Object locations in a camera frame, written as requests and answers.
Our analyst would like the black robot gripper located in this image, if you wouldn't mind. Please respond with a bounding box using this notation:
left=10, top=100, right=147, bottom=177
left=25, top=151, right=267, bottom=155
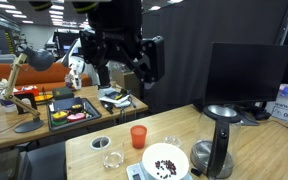
left=79, top=0, right=165, bottom=84

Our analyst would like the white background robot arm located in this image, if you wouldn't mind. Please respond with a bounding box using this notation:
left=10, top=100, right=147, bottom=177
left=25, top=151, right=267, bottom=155
left=62, top=0, right=165, bottom=89

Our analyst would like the large orange cup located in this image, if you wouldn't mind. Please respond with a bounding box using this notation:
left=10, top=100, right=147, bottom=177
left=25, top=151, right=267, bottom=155
left=130, top=125, right=147, bottom=149

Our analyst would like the clear glass bowl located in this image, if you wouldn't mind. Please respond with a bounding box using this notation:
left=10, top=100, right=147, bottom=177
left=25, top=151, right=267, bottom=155
left=102, top=144, right=124, bottom=168

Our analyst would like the white bowl with beans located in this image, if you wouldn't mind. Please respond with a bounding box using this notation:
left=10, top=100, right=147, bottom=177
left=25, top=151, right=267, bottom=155
left=142, top=143, right=189, bottom=180

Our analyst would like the orange sofa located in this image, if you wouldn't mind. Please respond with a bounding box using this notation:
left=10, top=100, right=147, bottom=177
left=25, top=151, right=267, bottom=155
left=0, top=62, right=92, bottom=100

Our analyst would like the wooden desk lamp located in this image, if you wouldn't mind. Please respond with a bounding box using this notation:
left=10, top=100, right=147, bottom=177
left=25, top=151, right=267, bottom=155
left=1, top=46, right=54, bottom=133

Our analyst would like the dark green box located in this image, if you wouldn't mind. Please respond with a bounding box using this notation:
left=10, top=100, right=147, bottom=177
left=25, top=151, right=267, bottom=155
left=52, top=87, right=74, bottom=100

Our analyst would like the black tray with toys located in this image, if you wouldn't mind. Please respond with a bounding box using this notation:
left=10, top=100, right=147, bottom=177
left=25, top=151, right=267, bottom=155
left=47, top=97, right=101, bottom=131

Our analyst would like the small clear glass dish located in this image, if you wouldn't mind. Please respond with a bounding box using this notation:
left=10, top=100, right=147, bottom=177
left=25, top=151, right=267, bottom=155
left=163, top=136, right=182, bottom=147

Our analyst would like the black computer monitor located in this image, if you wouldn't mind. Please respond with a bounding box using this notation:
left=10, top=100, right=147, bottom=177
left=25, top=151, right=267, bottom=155
left=202, top=41, right=288, bottom=107

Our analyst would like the digital kitchen scale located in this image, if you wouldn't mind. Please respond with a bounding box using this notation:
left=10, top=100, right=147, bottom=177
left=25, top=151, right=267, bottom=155
left=126, top=162, right=194, bottom=180

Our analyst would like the glass electric kettle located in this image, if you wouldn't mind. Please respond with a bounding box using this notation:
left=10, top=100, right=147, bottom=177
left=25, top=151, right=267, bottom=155
left=190, top=105, right=242, bottom=180

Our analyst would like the desk cable grommet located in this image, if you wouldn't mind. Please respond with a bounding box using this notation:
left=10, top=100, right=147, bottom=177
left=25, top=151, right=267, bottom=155
left=89, top=136, right=111, bottom=150

